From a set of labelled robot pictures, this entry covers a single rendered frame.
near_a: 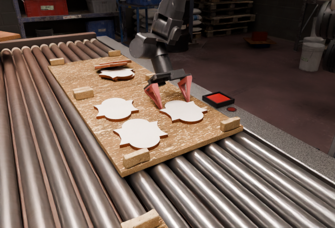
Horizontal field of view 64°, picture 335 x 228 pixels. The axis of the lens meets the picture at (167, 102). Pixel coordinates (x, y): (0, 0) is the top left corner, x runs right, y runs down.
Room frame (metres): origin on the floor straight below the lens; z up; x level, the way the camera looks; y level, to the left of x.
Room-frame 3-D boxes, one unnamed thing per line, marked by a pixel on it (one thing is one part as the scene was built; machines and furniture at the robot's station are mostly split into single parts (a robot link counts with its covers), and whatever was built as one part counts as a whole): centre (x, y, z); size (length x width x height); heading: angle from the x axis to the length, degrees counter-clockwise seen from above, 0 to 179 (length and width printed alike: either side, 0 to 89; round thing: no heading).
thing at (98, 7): (5.37, 1.24, 0.76); 0.50 x 0.36 x 0.24; 125
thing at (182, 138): (0.70, 0.05, 0.93); 0.41 x 0.35 x 0.02; 32
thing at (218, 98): (0.81, -0.17, 0.92); 0.06 x 0.06 x 0.01; 31
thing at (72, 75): (1.05, 0.27, 0.93); 0.41 x 0.35 x 0.02; 32
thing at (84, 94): (0.79, 0.27, 0.95); 0.06 x 0.02 x 0.03; 122
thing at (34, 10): (4.93, 2.12, 0.78); 0.66 x 0.45 x 0.28; 119
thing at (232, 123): (0.60, -0.16, 0.95); 0.06 x 0.02 x 0.03; 122
